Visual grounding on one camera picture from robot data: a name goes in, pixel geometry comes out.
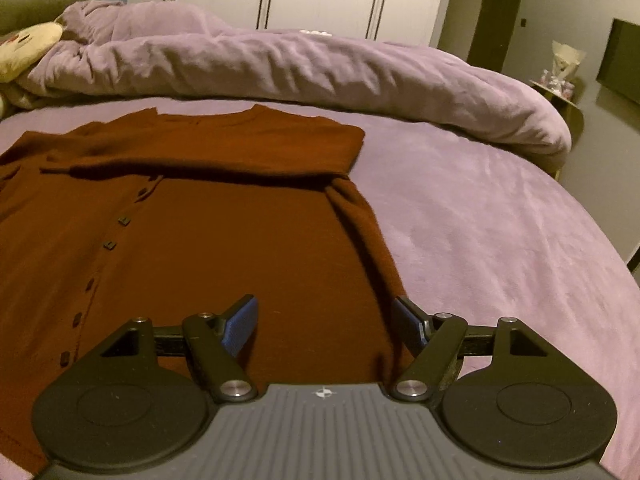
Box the yellow plush toy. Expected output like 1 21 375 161
0 22 64 84

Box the grey headboard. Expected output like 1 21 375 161
0 0 97 37

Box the purple duvet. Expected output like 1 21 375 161
20 0 573 158

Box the brown knit cardigan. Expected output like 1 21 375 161
0 104 416 473

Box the dark wall panel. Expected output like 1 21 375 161
595 17 640 107

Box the bed with purple sheet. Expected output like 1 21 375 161
0 94 640 480

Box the small side table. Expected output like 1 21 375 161
529 79 585 181

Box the wrapped flower bouquet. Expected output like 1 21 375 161
546 39 587 100

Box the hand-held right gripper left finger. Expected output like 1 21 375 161
75 294 259 405

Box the dark door frame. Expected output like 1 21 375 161
467 0 527 74

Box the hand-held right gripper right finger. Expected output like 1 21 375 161
392 296 567 404

